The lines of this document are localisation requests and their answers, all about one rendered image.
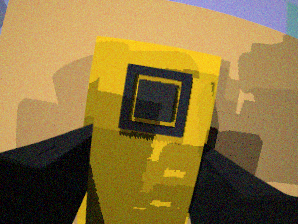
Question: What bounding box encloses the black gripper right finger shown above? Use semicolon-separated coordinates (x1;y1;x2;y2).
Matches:
189;144;298;224

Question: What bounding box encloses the tan floor panel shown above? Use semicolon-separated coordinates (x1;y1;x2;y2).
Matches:
0;0;298;197

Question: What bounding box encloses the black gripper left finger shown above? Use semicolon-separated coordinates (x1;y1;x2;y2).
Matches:
0;124;93;224

